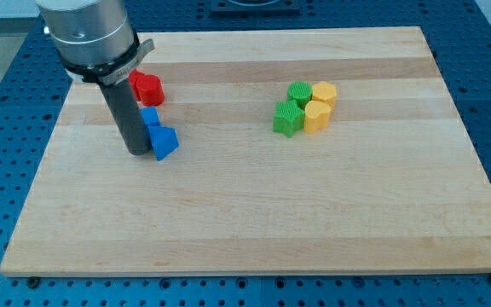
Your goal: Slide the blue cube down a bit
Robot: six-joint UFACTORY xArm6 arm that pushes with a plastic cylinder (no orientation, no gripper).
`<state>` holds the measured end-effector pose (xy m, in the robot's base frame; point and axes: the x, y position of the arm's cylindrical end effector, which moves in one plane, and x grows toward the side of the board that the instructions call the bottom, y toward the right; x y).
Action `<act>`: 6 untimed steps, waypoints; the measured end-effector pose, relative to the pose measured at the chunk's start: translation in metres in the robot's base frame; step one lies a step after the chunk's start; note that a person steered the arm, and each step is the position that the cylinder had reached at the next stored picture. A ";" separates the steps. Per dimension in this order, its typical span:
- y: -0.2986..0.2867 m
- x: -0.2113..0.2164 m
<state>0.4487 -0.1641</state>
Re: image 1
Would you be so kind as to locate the red block behind rod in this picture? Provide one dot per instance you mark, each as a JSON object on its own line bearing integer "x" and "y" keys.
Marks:
{"x": 134, "y": 76}

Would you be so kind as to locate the blue triangular block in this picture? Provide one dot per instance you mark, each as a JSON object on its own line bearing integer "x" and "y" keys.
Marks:
{"x": 164, "y": 140}

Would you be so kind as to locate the yellow heart block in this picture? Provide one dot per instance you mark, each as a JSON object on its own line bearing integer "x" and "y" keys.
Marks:
{"x": 317, "y": 116}

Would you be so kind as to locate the yellow hexagon block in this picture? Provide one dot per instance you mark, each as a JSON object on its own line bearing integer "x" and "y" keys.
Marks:
{"x": 325, "y": 92}

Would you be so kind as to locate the wooden board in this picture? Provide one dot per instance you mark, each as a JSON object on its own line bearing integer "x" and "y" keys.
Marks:
{"x": 392, "y": 186}

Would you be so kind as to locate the red cylinder block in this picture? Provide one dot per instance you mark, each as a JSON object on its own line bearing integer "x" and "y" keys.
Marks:
{"x": 150, "y": 90}

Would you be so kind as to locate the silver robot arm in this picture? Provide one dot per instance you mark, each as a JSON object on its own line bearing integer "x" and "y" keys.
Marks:
{"x": 94, "y": 39}

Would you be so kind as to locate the green star block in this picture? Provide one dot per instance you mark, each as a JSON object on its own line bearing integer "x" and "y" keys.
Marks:
{"x": 288, "y": 118}

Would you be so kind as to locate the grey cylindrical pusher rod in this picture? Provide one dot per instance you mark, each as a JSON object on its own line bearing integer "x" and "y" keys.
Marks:
{"x": 127, "y": 116}

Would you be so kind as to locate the green cylinder block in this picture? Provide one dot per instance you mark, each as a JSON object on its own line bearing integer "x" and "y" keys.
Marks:
{"x": 300, "y": 92}

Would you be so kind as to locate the blue cube block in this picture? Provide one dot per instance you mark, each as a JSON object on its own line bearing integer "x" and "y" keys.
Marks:
{"x": 150, "y": 116}

